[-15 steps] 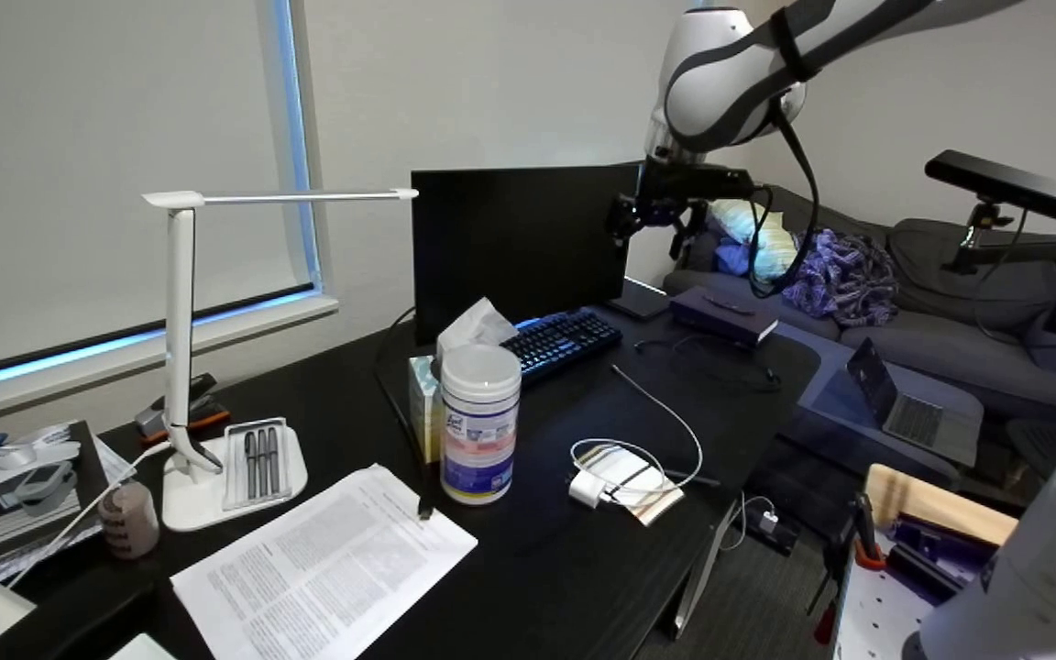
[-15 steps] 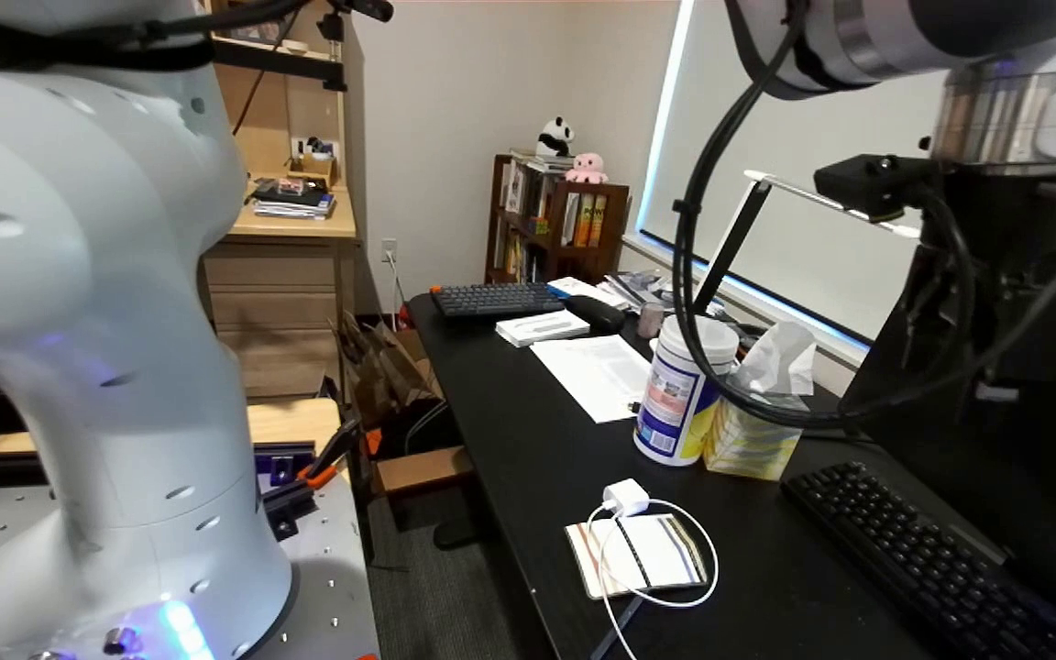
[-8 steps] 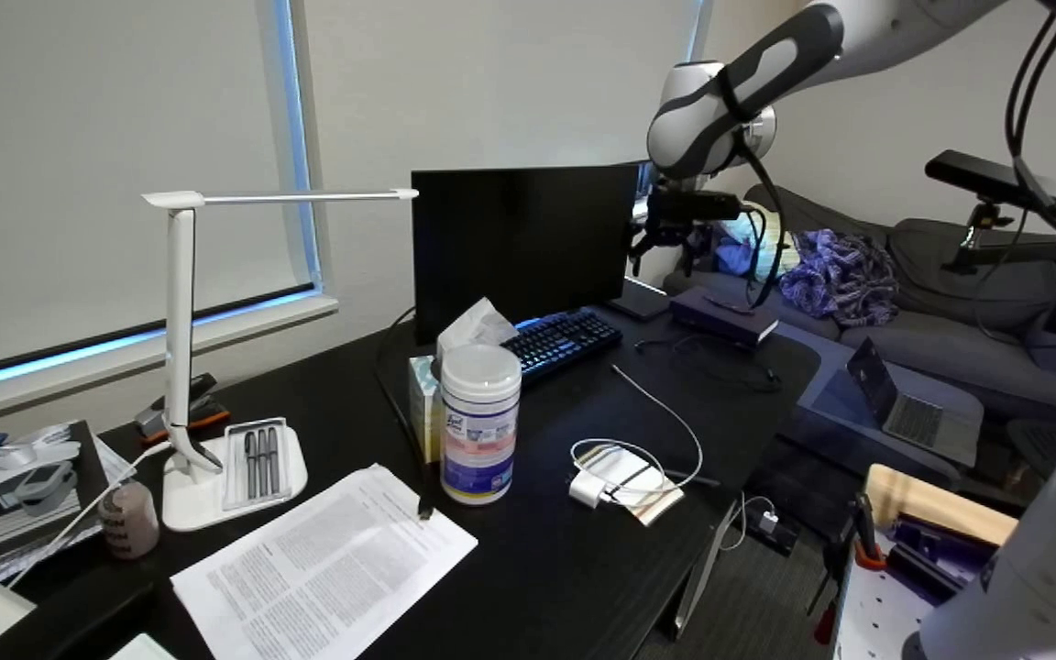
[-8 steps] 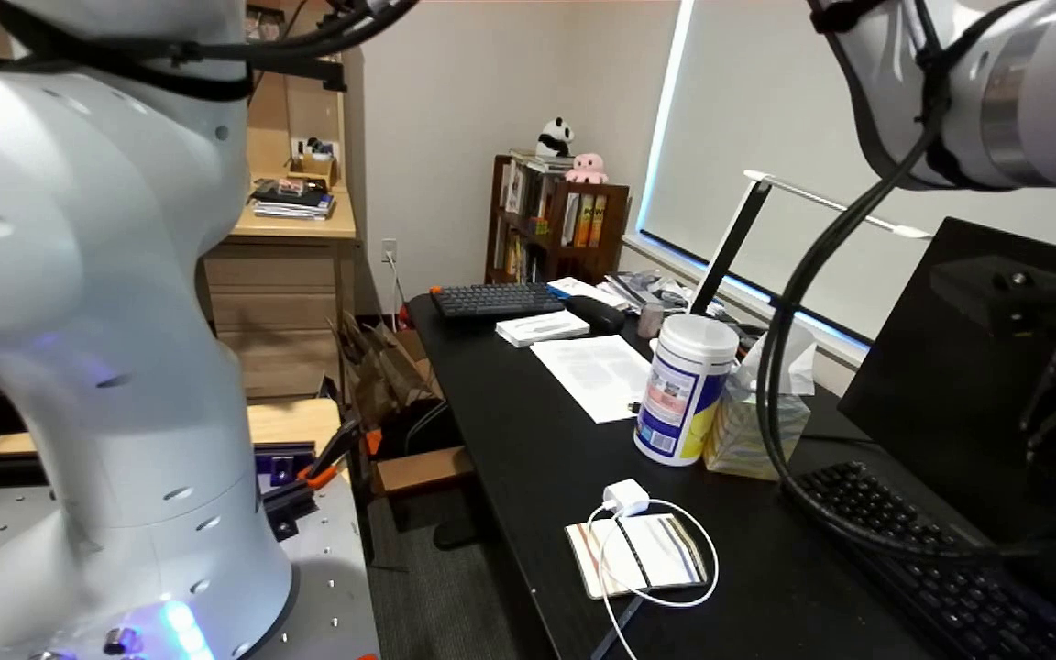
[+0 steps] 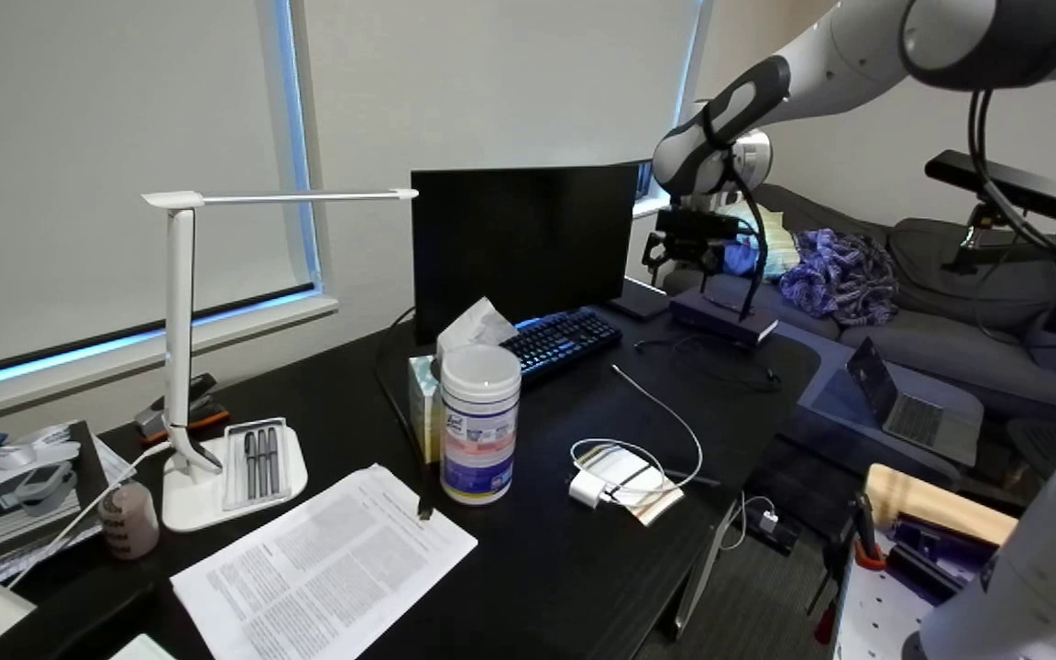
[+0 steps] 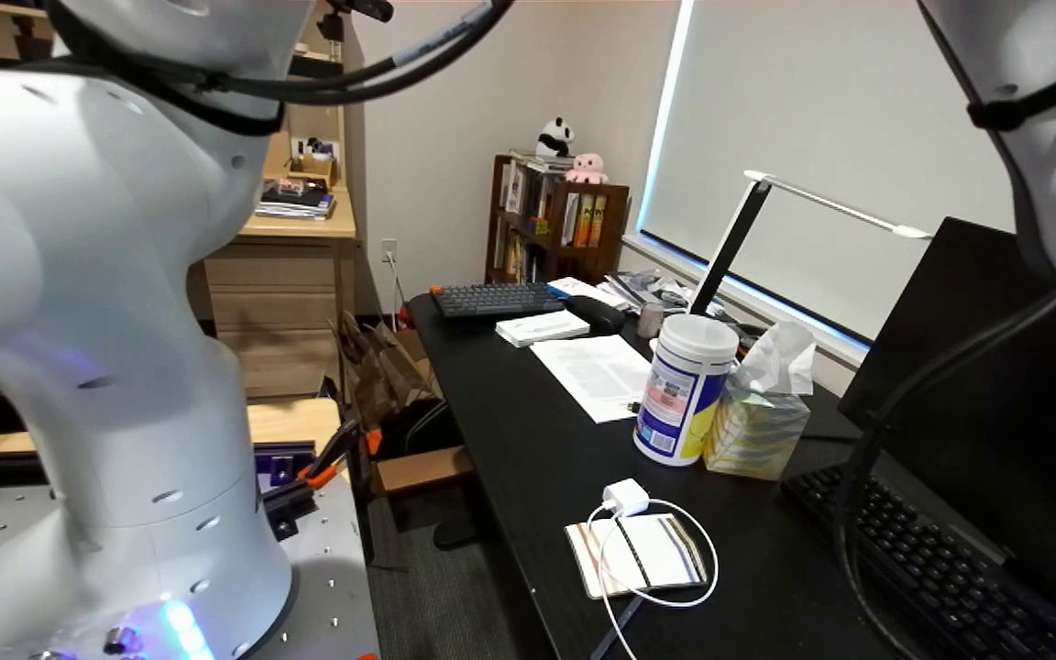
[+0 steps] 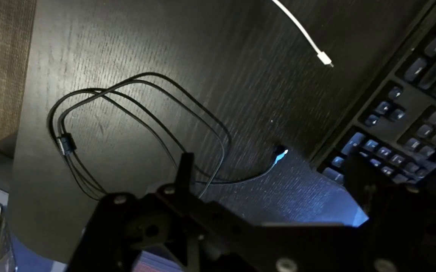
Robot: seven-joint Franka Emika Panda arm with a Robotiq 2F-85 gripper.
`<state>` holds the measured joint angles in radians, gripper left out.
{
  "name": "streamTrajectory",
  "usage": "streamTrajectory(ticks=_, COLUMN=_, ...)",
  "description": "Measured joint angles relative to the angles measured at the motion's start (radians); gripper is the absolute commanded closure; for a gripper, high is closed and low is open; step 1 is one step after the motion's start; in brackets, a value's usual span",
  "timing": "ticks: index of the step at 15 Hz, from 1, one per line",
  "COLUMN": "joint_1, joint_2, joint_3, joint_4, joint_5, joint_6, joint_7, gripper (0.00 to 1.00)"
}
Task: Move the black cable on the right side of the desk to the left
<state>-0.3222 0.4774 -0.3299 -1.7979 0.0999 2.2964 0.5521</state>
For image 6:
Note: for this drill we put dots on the dark wooden bookshelf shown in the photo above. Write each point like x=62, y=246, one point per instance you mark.
x=552, y=233

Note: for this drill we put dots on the white window blind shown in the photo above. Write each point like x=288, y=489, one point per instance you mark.
x=844, y=112

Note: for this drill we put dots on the white wipes canister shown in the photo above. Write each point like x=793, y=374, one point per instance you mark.
x=678, y=405

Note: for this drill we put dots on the small box on shelf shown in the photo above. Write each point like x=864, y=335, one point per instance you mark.
x=312, y=155

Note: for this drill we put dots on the panda plush toy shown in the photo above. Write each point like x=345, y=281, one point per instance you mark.
x=552, y=139

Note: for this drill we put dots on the printed paper sheet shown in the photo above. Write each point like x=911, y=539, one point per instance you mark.
x=595, y=370

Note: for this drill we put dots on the perforated white mounting plate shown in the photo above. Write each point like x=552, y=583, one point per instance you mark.
x=330, y=588

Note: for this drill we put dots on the small black flat keyboard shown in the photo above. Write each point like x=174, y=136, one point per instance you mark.
x=491, y=302

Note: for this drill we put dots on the stack of books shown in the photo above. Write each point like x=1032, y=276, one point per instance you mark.
x=293, y=199

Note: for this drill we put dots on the wooden board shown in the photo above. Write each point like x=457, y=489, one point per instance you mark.
x=289, y=424

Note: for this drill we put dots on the white packet blue label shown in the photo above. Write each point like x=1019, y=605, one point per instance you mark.
x=589, y=291

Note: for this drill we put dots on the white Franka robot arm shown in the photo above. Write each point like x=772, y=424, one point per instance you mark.
x=88, y=307

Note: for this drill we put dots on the white wall outlet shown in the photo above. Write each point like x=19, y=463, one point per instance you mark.
x=389, y=252

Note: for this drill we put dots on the slim desk lamp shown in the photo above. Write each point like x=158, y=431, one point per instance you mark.
x=732, y=252

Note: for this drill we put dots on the pink plush toy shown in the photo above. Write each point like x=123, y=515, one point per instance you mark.
x=589, y=171

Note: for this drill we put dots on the flat white box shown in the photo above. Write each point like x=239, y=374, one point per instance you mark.
x=540, y=328

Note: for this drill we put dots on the brown cardboard box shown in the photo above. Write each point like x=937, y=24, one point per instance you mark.
x=411, y=463

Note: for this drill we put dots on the tissue box with tissue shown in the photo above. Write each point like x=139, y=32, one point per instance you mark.
x=755, y=425

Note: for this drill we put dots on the black case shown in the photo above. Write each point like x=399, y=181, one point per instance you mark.
x=597, y=314

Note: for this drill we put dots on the wooden shelf unit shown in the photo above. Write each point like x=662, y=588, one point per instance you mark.
x=284, y=293

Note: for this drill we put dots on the black computer monitor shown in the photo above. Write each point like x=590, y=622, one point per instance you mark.
x=1004, y=414

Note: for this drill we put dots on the black computer keyboard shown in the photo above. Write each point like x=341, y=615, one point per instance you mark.
x=942, y=572

